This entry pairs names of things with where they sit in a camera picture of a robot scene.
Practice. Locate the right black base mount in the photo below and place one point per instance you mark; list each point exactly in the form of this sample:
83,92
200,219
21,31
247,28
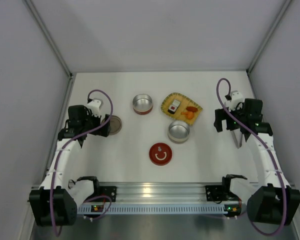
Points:
214,193

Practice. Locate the beige-banded metal bowl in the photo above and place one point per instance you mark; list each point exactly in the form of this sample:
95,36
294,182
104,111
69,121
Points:
178,131

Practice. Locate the white sushi piece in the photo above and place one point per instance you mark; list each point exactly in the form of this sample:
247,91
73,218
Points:
176,103

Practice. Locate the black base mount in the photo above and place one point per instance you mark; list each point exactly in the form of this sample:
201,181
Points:
214,193
110,191

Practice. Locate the red-brown food piece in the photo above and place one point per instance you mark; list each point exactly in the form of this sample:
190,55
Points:
192,109

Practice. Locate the aluminium mounting rail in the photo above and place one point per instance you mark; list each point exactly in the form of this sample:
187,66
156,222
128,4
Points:
160,191

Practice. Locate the slotted cable duct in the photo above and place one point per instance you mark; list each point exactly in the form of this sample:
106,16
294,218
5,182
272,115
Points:
159,209

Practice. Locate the red-banded metal bowl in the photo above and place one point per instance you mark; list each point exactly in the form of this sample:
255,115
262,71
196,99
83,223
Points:
142,104

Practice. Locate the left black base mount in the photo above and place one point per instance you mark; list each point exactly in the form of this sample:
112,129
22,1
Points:
110,191

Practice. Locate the orange fried shrimp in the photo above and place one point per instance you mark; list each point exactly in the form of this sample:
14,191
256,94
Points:
188,115

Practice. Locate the metal tongs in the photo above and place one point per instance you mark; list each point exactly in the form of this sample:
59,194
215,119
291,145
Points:
237,137

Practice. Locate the brown round lid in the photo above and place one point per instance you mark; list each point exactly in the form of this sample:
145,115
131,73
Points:
115,124

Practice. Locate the red round lid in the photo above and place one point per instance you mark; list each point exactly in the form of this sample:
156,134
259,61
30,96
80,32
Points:
160,154

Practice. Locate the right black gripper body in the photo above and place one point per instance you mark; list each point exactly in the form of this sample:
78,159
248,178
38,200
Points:
220,120

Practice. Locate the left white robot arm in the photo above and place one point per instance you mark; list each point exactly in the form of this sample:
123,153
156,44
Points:
61,171

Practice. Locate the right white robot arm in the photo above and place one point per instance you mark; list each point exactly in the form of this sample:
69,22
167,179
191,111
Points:
273,201

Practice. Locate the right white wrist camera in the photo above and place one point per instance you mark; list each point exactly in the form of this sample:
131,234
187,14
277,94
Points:
234,101

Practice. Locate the woven bamboo tray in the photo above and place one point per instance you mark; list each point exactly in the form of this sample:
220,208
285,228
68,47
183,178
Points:
184,103

